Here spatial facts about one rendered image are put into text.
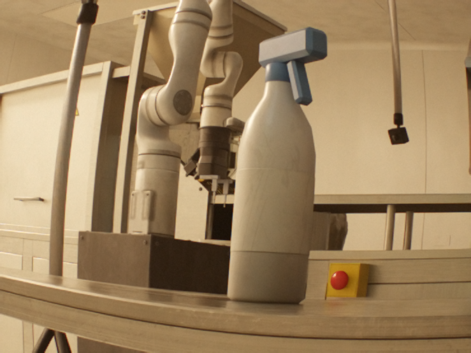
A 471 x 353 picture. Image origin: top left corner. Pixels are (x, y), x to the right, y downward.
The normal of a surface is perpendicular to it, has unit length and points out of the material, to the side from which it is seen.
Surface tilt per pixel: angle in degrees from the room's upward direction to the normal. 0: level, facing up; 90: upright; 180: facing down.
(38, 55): 90
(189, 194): 90
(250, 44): 118
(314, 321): 90
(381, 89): 90
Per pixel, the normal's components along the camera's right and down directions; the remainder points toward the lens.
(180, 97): 0.66, -0.10
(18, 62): 0.83, 0.00
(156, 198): 0.11, -0.11
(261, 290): -0.22, -0.14
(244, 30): 0.70, 0.46
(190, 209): -0.54, -0.14
